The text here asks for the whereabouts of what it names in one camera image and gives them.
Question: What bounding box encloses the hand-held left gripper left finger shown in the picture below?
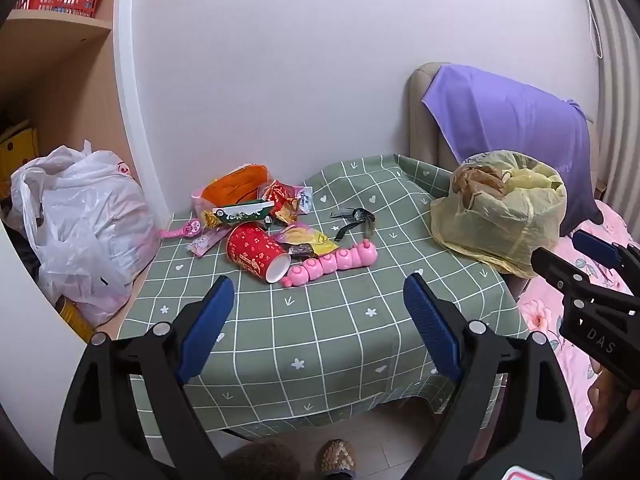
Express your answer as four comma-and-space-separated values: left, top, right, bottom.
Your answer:
54, 276, 236, 480

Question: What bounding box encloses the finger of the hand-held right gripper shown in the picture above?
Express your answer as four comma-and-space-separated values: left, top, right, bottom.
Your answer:
530, 247, 640, 317
572, 230, 640, 291

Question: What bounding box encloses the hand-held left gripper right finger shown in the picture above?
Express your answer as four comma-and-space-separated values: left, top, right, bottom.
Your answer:
403, 272, 584, 480

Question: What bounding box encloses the yellow bag with contents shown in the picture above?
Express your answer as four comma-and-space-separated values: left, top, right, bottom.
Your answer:
430, 152, 569, 279

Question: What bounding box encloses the red paper cup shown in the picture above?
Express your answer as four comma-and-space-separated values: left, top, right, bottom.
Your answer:
226, 222, 291, 284

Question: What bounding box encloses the yellow snack wrapper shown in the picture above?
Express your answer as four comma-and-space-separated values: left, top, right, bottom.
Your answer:
272, 224, 341, 262

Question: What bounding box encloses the red snack wrapper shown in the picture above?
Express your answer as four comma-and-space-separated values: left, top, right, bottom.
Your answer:
259, 180, 302, 227

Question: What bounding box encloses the person's right hand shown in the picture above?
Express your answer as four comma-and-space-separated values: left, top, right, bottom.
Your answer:
586, 360, 640, 428

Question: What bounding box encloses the pink white packet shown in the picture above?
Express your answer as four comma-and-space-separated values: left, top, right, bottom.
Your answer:
186, 227, 232, 259

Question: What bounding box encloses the pink plastic toy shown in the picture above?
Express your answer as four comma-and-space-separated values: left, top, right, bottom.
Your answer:
159, 218, 207, 240

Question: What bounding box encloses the green checked tablecloth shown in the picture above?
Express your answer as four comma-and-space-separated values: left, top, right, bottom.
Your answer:
116, 152, 532, 442

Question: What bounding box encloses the crumpled brown paper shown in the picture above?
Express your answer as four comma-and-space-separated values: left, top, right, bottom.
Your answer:
452, 163, 507, 209

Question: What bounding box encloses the green snack wrapper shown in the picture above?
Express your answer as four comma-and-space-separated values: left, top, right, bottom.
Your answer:
202, 201, 276, 229

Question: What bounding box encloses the pink caterpillar toy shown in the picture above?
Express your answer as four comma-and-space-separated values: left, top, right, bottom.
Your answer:
282, 241, 379, 289

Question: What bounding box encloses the yellow tin can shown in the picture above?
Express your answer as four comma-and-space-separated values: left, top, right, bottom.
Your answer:
54, 296, 97, 344

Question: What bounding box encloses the brown fuzzy slipper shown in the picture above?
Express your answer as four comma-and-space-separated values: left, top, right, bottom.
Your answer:
222, 439, 302, 480

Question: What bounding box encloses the purple t-shirt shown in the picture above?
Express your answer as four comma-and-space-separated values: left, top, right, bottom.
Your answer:
421, 64, 607, 239

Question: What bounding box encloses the orange snack packet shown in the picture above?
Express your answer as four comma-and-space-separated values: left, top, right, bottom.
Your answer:
192, 163, 274, 213

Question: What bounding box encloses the knitted patterned slipper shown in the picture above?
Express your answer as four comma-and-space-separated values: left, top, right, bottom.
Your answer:
316, 438, 359, 479

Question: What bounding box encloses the white purple wrapper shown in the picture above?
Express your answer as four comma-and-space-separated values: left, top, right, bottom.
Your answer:
295, 185, 316, 217

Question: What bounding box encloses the grey striped curtain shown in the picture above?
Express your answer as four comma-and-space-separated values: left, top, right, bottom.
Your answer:
582, 0, 640, 211

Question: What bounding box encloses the white plastic bag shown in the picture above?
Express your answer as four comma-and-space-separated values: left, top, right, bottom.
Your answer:
10, 140, 162, 328

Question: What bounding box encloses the beige chair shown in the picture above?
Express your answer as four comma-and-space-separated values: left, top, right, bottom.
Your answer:
409, 62, 601, 196

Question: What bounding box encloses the yellow cardboard box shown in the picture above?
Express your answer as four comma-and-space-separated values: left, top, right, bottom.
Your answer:
0, 119, 40, 177

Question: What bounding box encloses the wooden shelf unit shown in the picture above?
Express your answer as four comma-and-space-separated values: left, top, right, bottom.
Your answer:
0, 0, 123, 173

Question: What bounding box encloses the white cable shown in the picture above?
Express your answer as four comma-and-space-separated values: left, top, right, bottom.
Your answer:
579, 0, 604, 59

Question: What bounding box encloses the white door frame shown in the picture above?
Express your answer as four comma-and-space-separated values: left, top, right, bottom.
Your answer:
112, 0, 175, 241

